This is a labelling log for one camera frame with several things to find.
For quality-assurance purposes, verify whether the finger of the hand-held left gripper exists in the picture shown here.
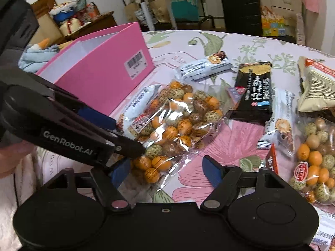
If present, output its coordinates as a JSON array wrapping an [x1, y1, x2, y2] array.
[[39, 114, 146, 167], [37, 75, 117, 132]]

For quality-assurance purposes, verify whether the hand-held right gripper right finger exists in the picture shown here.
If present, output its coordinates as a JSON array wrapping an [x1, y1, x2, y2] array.
[[200, 155, 287, 213]]

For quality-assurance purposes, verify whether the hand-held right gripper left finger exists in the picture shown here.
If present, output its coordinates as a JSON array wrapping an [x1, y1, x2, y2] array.
[[43, 158, 133, 213]]

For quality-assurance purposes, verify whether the white snack bar packet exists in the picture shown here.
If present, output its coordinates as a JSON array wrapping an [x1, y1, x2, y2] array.
[[257, 87, 296, 158], [177, 51, 234, 82], [116, 83, 162, 132]]

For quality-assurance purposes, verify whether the pink cardboard box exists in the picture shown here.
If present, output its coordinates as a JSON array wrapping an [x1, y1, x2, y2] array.
[[35, 21, 155, 117]]

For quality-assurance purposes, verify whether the clear bag of coated peanuts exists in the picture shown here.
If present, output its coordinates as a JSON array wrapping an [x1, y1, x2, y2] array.
[[265, 115, 335, 206], [116, 80, 245, 192]]

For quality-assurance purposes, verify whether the black cracker packet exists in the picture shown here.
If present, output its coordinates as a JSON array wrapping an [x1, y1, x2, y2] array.
[[230, 62, 273, 123]]

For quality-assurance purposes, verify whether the person's left hand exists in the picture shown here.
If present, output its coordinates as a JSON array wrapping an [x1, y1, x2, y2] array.
[[0, 141, 35, 179]]

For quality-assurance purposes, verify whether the orange and white plush toy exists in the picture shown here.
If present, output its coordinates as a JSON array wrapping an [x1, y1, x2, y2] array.
[[31, 38, 51, 51]]

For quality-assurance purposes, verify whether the floral tablecloth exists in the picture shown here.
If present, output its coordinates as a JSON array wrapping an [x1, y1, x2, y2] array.
[[34, 30, 335, 244]]

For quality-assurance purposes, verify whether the light blue cloth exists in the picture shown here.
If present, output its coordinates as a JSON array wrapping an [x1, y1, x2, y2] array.
[[19, 44, 60, 72]]

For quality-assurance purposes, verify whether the wooden cabinet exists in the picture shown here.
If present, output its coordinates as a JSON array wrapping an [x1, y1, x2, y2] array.
[[30, 0, 117, 45]]

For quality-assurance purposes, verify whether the fuzzy beige cloth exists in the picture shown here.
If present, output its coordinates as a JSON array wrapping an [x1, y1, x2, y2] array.
[[0, 146, 57, 251]]

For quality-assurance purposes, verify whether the white metal chair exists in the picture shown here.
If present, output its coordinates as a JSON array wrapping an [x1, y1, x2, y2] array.
[[128, 0, 207, 31]]

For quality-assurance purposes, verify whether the brown paper bag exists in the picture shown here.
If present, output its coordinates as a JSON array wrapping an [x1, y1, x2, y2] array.
[[151, 0, 172, 23]]

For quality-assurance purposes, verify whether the beige snack bag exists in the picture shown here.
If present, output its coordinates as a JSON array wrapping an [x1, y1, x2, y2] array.
[[297, 56, 335, 113]]

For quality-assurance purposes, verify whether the teal shopping bag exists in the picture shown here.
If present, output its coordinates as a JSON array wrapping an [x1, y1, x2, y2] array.
[[171, 0, 199, 23]]

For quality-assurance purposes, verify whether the colourful printed box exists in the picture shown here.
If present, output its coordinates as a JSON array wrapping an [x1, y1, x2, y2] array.
[[261, 15, 286, 37]]

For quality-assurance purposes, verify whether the black suitcase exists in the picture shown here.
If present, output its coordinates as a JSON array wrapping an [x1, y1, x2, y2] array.
[[219, 0, 263, 36]]

